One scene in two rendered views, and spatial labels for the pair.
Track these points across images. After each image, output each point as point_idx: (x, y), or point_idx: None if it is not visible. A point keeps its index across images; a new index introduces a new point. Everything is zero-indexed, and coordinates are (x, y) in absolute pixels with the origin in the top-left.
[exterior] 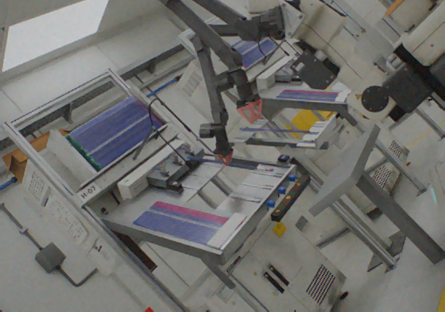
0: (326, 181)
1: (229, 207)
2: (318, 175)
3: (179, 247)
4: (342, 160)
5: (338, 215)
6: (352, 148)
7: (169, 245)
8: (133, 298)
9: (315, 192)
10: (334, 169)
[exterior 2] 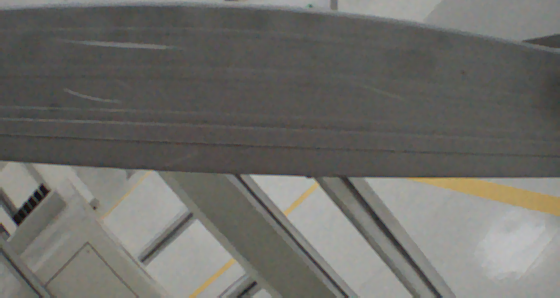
0: (540, 24)
1: None
2: (249, 202)
3: (293, 88)
4: (483, 21)
5: (424, 285)
6: (472, 8)
7: (139, 106)
8: None
9: (351, 197)
10: (488, 34)
